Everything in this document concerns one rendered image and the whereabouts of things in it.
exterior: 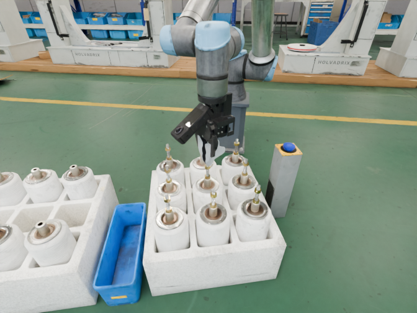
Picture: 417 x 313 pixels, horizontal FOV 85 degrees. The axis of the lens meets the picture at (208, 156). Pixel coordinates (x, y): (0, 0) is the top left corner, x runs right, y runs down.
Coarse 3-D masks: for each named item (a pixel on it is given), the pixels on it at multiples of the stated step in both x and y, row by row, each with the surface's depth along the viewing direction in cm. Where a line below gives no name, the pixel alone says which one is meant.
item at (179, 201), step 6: (156, 192) 70; (156, 198) 70; (162, 198) 68; (174, 198) 68; (180, 198) 69; (162, 204) 69; (174, 204) 69; (180, 204) 71; (186, 204) 76; (186, 210) 76
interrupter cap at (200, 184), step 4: (200, 180) 74; (212, 180) 74; (216, 180) 74; (196, 184) 72; (200, 184) 73; (212, 184) 73; (216, 184) 72; (200, 188) 71; (204, 188) 71; (208, 188) 71; (212, 188) 71; (216, 188) 71; (204, 192) 70; (208, 192) 70
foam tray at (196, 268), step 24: (192, 192) 80; (192, 216) 71; (192, 240) 64; (264, 240) 64; (144, 264) 59; (168, 264) 60; (192, 264) 62; (216, 264) 64; (240, 264) 65; (264, 264) 67; (168, 288) 67; (192, 288) 69
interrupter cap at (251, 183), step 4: (236, 176) 76; (240, 176) 76; (248, 176) 76; (232, 180) 74; (236, 180) 74; (248, 180) 75; (252, 180) 74; (236, 184) 72; (240, 184) 73; (244, 184) 73; (248, 184) 73; (252, 184) 72; (240, 188) 71; (244, 188) 71; (248, 188) 71
